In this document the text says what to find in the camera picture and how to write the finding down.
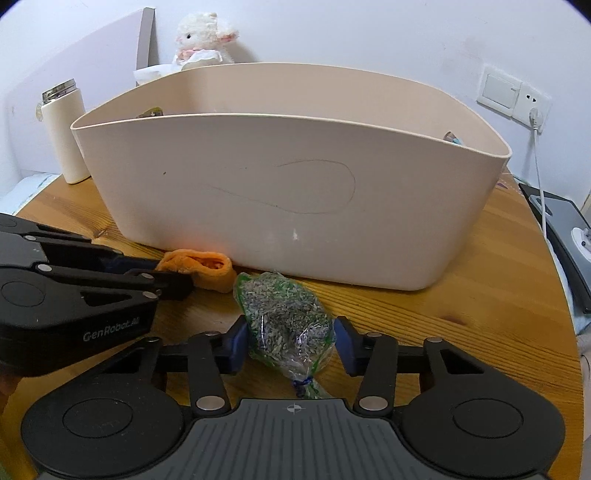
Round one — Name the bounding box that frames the beige plastic storage bin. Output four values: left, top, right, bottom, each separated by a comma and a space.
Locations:
71, 63, 512, 291

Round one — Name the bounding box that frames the grey laptop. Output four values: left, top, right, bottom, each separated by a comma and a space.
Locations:
544, 193, 591, 313

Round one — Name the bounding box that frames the white power cable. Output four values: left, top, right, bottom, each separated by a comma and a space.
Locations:
528, 106, 551, 241

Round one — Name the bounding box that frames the white plush lamb toy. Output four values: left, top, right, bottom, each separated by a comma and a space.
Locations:
172, 12, 238, 67

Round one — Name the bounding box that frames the dried herb sachet bag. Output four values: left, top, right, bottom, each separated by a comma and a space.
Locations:
233, 272, 335, 400

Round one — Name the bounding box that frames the orange fabric pouch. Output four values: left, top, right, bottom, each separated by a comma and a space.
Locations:
156, 249, 238, 294

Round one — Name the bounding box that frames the blue white patterned packet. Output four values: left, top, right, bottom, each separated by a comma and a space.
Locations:
444, 131, 463, 145

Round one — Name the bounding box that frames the gold tissue pack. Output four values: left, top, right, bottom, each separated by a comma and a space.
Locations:
133, 50, 223, 85

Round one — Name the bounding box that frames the white thermos bottle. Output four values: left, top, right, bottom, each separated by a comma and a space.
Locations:
40, 79, 90, 184

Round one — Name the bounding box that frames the white phone stand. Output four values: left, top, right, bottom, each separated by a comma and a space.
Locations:
571, 227, 591, 262

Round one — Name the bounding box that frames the white wall switch socket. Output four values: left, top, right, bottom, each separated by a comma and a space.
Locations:
477, 65, 552, 133

